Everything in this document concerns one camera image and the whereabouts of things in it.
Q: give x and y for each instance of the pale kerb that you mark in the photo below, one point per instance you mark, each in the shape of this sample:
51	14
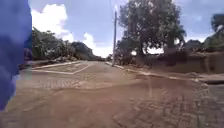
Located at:
56	64
133	70

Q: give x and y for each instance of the utility pole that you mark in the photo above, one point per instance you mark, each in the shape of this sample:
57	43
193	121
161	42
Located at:
115	36

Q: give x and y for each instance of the brown brick road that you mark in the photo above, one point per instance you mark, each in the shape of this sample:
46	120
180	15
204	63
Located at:
100	100

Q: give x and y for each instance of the large dark tree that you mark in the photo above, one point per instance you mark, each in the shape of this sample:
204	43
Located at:
150	23

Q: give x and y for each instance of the wood of trees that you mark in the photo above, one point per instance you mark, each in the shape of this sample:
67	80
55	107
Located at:
50	46

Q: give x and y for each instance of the blue blurred object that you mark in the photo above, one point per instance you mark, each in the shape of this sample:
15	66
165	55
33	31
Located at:
10	40

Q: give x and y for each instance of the brown wall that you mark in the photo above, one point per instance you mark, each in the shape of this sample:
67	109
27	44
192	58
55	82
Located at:
200	63

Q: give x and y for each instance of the trees behind wall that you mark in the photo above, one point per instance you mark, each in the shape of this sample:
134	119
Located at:
216	38

